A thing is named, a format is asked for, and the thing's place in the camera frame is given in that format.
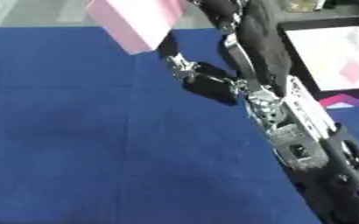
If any black box with white inside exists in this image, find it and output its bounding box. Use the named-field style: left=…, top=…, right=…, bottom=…
left=276, top=16, right=359, bottom=109

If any pink rectangular block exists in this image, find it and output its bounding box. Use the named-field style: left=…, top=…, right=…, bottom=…
left=84, top=0, right=191, bottom=56

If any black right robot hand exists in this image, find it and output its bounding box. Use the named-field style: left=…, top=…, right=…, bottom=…
left=156, top=0, right=295, bottom=105

